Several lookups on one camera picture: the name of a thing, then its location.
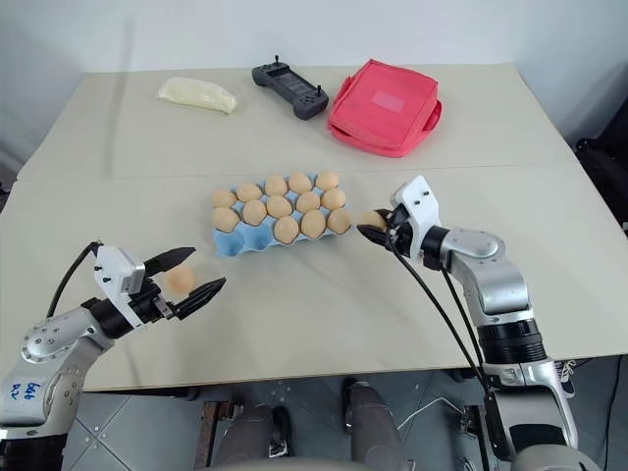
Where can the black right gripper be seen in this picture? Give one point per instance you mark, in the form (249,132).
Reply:
(402,233)

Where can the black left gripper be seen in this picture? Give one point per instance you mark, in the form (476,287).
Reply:
(147,300)

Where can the brown egg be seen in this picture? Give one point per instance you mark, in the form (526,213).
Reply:
(254,212)
(373,219)
(339,221)
(279,206)
(224,198)
(313,223)
(179,280)
(287,229)
(300,182)
(276,185)
(308,201)
(225,219)
(334,198)
(249,191)
(327,180)

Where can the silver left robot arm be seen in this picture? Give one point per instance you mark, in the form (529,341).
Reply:
(46,343)

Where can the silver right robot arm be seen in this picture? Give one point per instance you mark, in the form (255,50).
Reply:
(495,294)

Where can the blue egg carton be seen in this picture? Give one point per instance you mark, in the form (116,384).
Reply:
(245,240)

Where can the pink fabric bag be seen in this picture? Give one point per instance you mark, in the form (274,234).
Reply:
(382,108)

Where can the dark grey handheld controller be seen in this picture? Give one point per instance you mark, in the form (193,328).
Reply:
(289,88)

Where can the white filled plastic pouch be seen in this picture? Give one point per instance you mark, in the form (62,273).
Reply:
(196,95)

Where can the dark rounded shape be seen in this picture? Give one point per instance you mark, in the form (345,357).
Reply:
(373,427)

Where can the black bulky object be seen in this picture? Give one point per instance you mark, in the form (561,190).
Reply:
(603,181)

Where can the white and blue sneaker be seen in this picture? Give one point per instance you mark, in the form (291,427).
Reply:
(568,380)

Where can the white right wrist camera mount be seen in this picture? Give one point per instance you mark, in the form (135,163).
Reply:
(421,206)

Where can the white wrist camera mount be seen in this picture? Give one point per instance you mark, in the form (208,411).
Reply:
(114,275)
(421,206)

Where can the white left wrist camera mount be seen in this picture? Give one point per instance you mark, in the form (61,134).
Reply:
(114,275)

